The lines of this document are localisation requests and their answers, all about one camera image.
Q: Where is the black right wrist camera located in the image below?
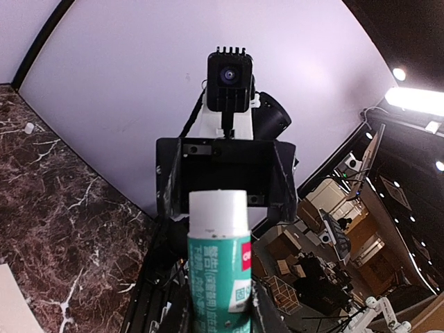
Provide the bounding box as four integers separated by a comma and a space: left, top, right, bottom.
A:
206, 46, 253, 113

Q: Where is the white glue stick cap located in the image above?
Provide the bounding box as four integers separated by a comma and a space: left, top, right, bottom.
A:
24, 122, 35, 135

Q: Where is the cream paper envelope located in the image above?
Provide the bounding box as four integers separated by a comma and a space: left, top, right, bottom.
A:
1, 264, 43, 333

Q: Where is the green white glue stick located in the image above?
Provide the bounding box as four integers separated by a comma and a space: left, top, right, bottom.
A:
187, 189, 252, 332

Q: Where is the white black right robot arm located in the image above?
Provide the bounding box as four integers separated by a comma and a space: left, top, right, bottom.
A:
156, 92, 298, 222

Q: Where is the black left corner frame post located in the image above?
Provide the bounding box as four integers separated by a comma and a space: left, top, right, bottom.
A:
10, 0, 76, 92

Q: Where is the black front table rail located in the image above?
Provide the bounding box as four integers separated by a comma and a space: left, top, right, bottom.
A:
120, 217, 189, 332

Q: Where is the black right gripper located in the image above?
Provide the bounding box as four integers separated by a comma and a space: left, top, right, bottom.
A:
155, 137, 298, 223

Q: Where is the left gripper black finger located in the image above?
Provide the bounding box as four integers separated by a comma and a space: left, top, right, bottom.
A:
250, 279, 291, 333

